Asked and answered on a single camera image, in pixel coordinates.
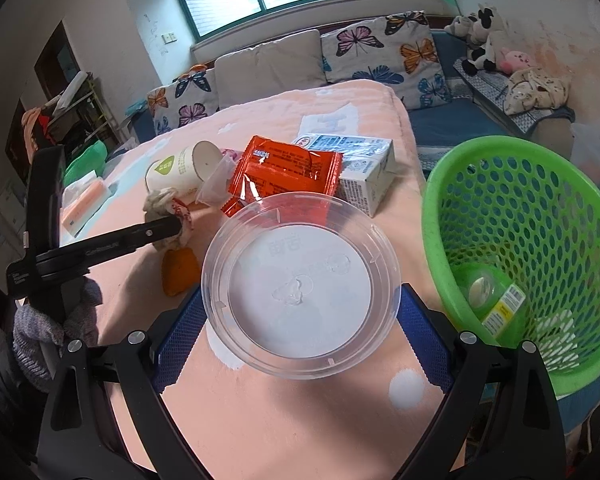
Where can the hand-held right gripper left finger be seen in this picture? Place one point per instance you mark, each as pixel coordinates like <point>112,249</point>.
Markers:
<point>180,340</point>

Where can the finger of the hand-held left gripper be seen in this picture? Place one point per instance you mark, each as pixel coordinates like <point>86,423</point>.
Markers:
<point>162,230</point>

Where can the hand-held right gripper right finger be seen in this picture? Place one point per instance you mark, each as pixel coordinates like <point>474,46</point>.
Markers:
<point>425,335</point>

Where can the tissue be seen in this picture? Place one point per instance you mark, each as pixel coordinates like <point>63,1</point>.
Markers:
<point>162,202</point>

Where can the orange peel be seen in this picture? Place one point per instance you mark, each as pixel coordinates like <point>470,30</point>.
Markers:
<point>180,270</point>

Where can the white paper cup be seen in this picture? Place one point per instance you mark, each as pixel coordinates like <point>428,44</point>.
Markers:
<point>175,170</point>

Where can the clear plastic wrapper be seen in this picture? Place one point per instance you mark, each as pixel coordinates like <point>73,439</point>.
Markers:
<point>217,180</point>

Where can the yellow label plastic bottle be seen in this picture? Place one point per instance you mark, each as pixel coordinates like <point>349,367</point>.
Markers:
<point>500,305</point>

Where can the pink snack wrapper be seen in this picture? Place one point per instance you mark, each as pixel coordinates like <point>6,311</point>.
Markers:
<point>231,154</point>

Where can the green plastic basket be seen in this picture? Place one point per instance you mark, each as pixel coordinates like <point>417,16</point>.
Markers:
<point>432,220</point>

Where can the clear round plastic lid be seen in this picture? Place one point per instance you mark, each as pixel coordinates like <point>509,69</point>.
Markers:
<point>300,290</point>

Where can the red snack wrapper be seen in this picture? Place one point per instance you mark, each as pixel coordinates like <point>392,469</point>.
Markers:
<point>280,170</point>

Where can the white blue milk carton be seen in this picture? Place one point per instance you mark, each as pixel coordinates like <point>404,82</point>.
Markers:
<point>365,170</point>

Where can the person's left forearm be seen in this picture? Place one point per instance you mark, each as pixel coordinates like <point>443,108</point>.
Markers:
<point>10,375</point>

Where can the person's left hand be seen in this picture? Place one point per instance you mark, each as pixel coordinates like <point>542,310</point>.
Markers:
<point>80,310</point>

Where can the orange tissue pack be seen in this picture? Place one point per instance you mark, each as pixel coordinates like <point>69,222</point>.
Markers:
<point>85,205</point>

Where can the hanging clothes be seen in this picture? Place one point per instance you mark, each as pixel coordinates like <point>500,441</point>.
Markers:
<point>35,125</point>

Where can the metal shelf rack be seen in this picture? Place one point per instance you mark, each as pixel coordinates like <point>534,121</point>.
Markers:
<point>87,115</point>

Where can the teal plastic item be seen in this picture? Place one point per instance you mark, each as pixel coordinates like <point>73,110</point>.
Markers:
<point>135,107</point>

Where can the butterfly print pillow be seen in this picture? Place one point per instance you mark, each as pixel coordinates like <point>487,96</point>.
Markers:
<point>380,55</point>
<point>185,100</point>

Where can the beige cushion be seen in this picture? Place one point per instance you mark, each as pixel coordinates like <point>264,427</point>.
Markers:
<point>270,70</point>

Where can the blue sofa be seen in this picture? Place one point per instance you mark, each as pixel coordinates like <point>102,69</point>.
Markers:
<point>440,125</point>

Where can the clear plastic storage bin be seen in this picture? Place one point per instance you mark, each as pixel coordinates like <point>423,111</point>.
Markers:
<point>597,155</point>

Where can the blue checked cloth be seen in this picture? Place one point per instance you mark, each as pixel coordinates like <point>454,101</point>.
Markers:
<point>485,91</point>

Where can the cream printed garment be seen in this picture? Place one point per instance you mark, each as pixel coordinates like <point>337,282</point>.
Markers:
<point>537,90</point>

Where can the pink plush toy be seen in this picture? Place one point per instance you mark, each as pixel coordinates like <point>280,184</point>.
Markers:
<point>517,60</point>

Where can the grey plush toy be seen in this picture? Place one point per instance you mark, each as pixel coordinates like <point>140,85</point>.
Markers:
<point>457,25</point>

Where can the wall switch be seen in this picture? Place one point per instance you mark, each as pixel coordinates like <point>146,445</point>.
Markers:
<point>169,38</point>

